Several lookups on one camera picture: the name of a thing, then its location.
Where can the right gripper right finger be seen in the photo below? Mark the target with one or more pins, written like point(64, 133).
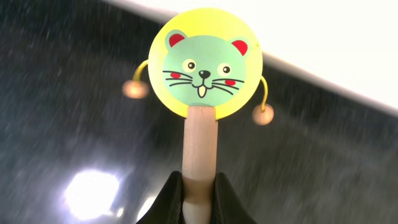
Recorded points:
point(227, 205)

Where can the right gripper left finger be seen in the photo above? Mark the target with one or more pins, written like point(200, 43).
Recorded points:
point(169, 202)

